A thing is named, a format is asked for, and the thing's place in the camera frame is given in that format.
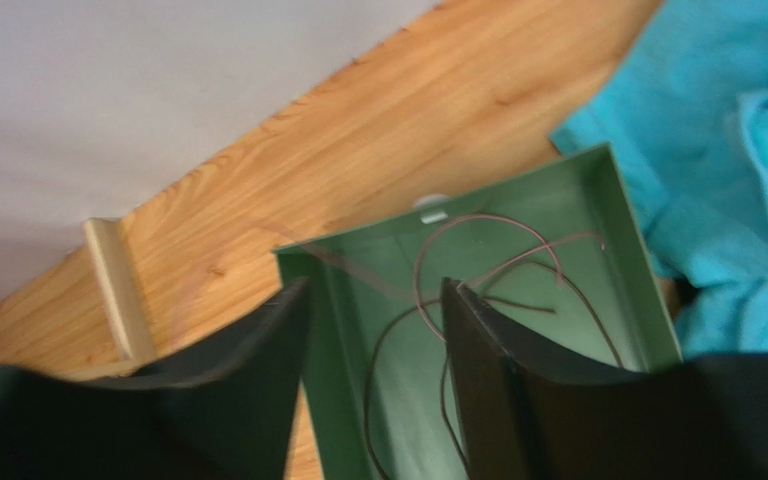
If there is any cyan cloth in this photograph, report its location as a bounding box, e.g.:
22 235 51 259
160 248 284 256
551 1 768 358

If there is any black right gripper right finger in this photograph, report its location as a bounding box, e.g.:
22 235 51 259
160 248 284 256
441 279 768 479

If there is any dark cable in green bin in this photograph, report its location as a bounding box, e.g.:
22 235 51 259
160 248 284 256
362 259 625 480

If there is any green plastic bin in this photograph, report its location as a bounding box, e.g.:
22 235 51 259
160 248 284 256
276 146 681 479

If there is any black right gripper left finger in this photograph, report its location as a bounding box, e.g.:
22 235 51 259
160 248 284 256
0 279 311 479

